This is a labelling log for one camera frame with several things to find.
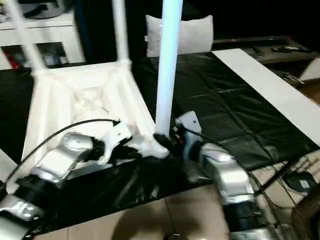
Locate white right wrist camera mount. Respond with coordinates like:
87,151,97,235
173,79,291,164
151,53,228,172
175,110,203,161

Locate tangled thin cables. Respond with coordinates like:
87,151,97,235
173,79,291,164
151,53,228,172
279,71,306,87

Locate white flat panel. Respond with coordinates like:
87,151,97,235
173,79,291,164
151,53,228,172
211,48,320,148

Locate black metal stand leg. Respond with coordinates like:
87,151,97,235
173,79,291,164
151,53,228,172
259,157,308,195

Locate white glass-door cabinet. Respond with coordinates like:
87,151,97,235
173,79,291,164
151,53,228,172
0,9,86,71

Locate brown woven stool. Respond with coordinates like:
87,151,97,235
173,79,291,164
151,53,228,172
290,192,320,240

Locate white plastic table top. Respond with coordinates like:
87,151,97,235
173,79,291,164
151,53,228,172
6,61,170,195

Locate grey printed cushion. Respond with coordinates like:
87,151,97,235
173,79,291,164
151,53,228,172
144,14,215,58

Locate brown low bench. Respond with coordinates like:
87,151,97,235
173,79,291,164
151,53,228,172
251,41,320,65

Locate dark round robot part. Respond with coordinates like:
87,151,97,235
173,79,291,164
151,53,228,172
163,232,187,240

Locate grey round floor pedal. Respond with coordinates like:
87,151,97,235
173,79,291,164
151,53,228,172
284,171,316,194

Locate black work mat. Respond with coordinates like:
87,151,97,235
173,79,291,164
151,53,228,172
0,51,318,237

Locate thin black floor cable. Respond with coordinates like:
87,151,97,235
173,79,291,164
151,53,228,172
259,174,301,209

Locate black flat television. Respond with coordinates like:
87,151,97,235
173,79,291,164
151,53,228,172
212,35,292,45

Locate white cardboard box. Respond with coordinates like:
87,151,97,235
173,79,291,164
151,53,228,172
299,58,320,82

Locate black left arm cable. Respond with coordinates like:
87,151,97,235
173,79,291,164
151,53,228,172
0,118,121,198

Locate black sofa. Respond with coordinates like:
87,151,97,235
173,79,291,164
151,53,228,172
73,0,320,65

